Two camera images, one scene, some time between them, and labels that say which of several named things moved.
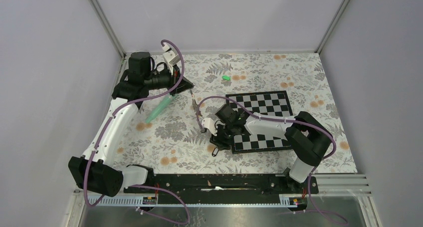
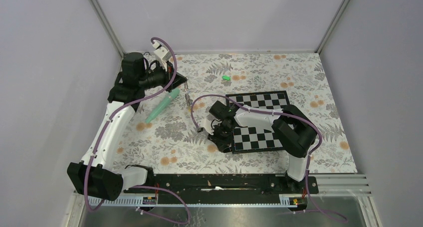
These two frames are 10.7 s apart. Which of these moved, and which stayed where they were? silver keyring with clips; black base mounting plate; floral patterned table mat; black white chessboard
Moved: silver keyring with clips
Stayed: floral patterned table mat; black white chessboard; black base mounting plate
